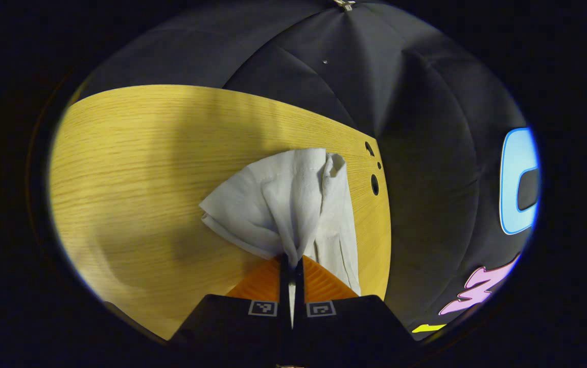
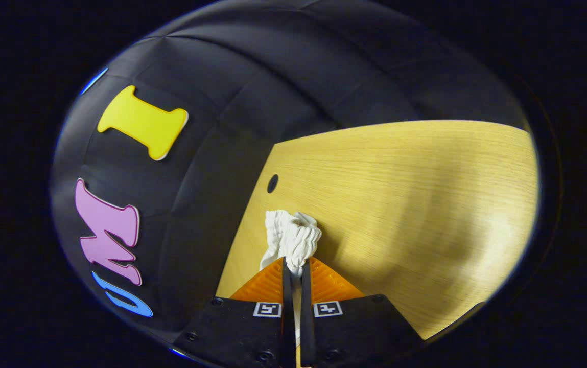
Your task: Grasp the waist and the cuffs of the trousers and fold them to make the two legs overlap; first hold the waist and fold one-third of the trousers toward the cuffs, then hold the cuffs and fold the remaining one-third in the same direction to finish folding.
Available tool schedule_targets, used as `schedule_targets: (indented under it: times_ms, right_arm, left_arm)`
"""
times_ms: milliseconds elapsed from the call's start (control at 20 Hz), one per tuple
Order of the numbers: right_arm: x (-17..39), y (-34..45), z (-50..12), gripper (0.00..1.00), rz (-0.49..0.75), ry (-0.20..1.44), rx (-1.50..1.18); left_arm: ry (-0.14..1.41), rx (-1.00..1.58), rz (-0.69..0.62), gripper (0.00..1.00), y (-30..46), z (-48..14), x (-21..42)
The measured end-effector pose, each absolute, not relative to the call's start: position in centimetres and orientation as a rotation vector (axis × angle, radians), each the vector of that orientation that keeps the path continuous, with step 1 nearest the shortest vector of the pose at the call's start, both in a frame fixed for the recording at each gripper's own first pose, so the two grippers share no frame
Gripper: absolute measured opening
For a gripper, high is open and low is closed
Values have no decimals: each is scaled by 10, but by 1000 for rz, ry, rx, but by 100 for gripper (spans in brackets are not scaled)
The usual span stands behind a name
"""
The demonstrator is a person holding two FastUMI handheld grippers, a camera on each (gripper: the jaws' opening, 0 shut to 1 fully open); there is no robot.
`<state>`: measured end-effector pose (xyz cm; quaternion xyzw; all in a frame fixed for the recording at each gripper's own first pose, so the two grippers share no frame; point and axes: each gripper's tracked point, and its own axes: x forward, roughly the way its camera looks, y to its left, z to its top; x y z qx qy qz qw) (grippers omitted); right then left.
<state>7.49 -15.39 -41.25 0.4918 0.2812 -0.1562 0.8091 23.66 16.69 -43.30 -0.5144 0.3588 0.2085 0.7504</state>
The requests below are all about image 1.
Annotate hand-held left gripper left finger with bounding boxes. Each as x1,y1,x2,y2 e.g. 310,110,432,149
171,255,292,358

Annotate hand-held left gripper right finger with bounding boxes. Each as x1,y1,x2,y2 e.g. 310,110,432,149
294,256,417,358

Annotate white jeans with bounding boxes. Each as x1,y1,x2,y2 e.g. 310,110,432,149
199,148,363,328

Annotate black backdrop cloth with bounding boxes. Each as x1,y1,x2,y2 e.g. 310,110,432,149
81,0,542,340

